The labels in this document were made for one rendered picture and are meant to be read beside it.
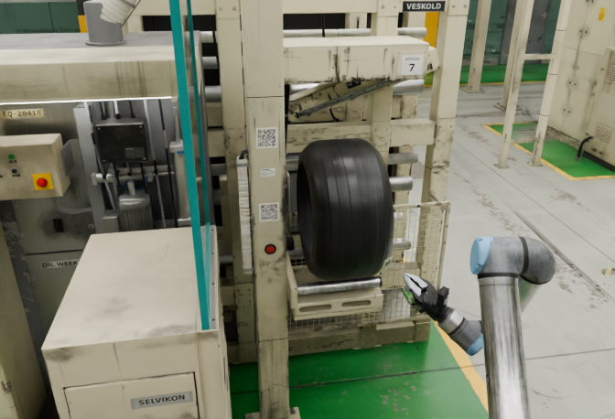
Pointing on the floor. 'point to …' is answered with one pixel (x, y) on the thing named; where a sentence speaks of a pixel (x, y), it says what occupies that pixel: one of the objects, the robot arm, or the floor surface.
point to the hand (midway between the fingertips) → (407, 275)
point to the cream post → (261, 93)
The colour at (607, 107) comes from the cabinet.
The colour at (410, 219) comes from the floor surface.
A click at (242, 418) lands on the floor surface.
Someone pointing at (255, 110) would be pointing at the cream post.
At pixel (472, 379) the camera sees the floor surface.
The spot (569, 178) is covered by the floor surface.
